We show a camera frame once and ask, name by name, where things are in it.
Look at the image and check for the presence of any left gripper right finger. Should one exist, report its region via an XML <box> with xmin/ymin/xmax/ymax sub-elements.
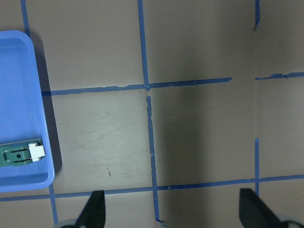
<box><xmin>239</xmin><ymin>188</ymin><xmax>285</xmax><ymax>228</ymax></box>

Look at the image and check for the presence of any green terminal block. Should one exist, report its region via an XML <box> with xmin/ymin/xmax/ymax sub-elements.
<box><xmin>0</xmin><ymin>138</ymin><xmax>46</xmax><ymax>167</ymax></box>

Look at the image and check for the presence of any blue plastic tray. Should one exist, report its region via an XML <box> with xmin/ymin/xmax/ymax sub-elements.
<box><xmin>0</xmin><ymin>30</ymin><xmax>55</xmax><ymax>193</ymax></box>

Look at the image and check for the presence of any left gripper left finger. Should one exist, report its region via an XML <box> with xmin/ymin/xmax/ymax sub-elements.
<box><xmin>75</xmin><ymin>190</ymin><xmax>106</xmax><ymax>228</ymax></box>

